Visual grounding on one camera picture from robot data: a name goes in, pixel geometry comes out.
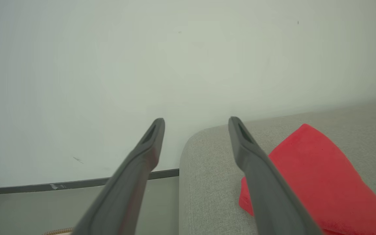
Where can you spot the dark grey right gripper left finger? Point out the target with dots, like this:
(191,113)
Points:
(126,189)

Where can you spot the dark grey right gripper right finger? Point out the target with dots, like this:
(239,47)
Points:
(266,189)

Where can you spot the red and white garment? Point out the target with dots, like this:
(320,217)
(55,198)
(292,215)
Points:
(318,176)

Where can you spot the grey fabric sofa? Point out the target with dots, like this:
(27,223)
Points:
(207,182)

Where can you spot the cream perforated plastic laundry basket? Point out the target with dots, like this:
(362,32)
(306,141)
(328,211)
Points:
(60,231)

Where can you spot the black wall baseboard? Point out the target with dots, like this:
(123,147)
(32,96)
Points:
(28,187)

